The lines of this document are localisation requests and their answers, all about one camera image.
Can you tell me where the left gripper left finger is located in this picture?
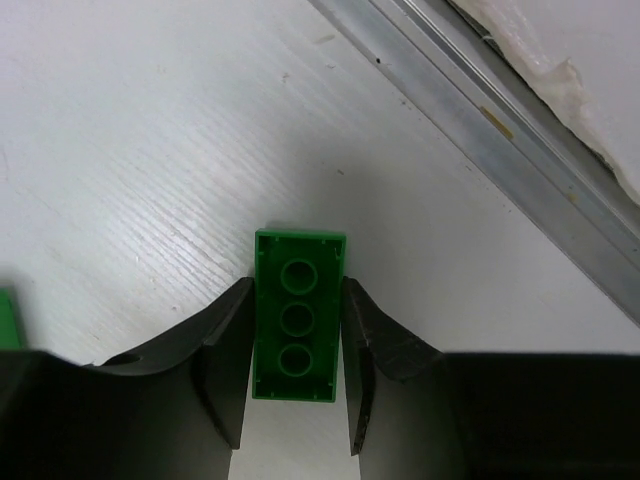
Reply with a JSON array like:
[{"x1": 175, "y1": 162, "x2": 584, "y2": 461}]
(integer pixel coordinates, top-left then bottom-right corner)
[{"x1": 1, "y1": 277, "x2": 255, "y2": 479}]

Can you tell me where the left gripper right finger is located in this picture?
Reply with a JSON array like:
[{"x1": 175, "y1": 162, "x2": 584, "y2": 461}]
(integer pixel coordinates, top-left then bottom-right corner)
[{"x1": 341, "y1": 278, "x2": 639, "y2": 479}]

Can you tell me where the green small lego brick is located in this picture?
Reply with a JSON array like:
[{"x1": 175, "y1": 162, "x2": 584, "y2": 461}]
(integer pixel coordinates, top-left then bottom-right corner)
[{"x1": 0, "y1": 289, "x2": 23, "y2": 350}]

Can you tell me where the green curved lego brick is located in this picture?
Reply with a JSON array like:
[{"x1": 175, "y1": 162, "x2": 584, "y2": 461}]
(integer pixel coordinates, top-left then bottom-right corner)
[{"x1": 252, "y1": 229, "x2": 346, "y2": 403}]

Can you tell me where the aluminium frame rail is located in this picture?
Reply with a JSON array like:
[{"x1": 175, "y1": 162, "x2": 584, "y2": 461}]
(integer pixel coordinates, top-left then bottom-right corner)
[{"x1": 316, "y1": 1, "x2": 639, "y2": 320}]

